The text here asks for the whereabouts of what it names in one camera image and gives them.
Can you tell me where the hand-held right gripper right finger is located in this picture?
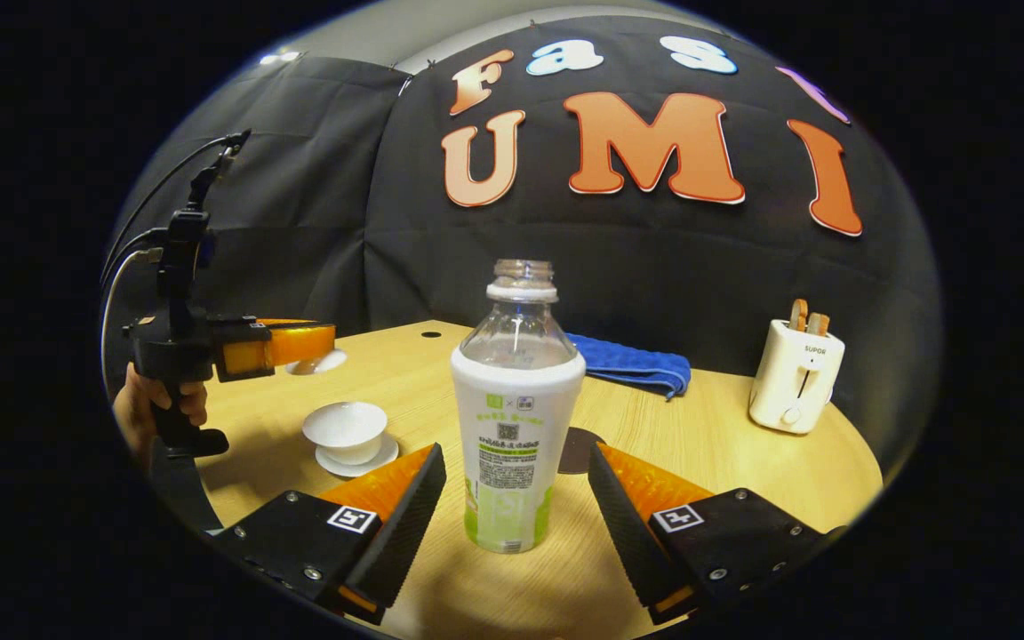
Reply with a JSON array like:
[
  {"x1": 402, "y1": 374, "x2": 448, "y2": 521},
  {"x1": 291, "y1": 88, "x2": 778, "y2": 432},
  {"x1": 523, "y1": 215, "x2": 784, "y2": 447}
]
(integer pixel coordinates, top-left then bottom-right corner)
[{"x1": 588, "y1": 442, "x2": 846, "y2": 626}]

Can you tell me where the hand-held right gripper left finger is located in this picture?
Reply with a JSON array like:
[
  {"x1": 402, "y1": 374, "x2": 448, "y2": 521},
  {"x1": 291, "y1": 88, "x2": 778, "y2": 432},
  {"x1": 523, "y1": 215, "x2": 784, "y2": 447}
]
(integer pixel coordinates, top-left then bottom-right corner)
[{"x1": 210, "y1": 444, "x2": 448, "y2": 626}]

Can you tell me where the dark round coaster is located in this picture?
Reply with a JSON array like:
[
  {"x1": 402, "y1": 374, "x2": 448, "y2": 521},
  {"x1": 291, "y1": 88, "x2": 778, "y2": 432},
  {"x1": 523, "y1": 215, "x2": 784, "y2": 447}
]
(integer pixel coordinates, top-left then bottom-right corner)
[{"x1": 558, "y1": 427, "x2": 607, "y2": 476}]

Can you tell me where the white teacup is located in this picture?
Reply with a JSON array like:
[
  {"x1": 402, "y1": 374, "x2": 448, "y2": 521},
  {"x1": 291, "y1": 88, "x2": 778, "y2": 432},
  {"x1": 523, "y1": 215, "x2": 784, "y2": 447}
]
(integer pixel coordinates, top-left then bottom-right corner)
[{"x1": 302, "y1": 401, "x2": 388, "y2": 466}]

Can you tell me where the clear water bottle green label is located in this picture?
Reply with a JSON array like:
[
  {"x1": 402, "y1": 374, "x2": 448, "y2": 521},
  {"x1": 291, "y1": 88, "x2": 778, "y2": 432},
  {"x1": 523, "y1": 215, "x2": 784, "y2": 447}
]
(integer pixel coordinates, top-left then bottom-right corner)
[{"x1": 451, "y1": 259, "x2": 587, "y2": 555}]

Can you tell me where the blue towel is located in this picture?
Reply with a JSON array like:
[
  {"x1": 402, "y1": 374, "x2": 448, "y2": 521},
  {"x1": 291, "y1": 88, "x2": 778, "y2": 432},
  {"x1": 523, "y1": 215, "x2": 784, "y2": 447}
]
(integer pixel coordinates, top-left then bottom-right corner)
[{"x1": 565, "y1": 332, "x2": 692, "y2": 401}]

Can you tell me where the white toaster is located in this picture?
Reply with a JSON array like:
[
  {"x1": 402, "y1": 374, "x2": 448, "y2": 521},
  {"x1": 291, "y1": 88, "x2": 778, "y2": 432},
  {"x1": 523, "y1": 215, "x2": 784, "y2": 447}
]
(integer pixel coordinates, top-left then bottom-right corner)
[{"x1": 748, "y1": 318, "x2": 846, "y2": 436}]

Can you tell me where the black backdrop cloth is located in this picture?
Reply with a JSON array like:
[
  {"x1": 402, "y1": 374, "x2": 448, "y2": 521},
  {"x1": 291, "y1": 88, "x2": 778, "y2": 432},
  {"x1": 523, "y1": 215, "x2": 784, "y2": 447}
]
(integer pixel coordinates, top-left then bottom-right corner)
[{"x1": 116, "y1": 13, "x2": 944, "y2": 472}]

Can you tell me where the white cable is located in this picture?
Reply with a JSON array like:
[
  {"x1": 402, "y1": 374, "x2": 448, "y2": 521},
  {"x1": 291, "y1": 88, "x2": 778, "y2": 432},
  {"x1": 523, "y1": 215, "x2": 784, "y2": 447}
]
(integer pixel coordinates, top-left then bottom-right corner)
[{"x1": 100, "y1": 248, "x2": 164, "y2": 374}]

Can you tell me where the black cable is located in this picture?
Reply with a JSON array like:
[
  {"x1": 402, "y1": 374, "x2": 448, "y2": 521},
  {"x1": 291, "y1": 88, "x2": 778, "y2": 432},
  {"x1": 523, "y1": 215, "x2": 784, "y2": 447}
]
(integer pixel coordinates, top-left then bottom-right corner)
[{"x1": 101, "y1": 132, "x2": 242, "y2": 285}]

